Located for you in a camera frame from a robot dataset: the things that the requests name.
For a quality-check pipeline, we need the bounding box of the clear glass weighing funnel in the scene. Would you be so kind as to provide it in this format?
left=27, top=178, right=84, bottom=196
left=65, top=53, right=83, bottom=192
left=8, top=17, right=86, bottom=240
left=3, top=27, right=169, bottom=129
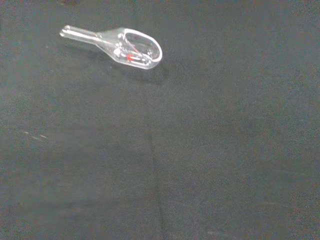
left=59, top=24, right=164, bottom=71

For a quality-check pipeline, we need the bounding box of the black bench cloth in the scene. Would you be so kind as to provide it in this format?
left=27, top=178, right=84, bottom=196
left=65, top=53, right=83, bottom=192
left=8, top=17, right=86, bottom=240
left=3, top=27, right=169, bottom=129
left=0, top=0, right=320, bottom=240

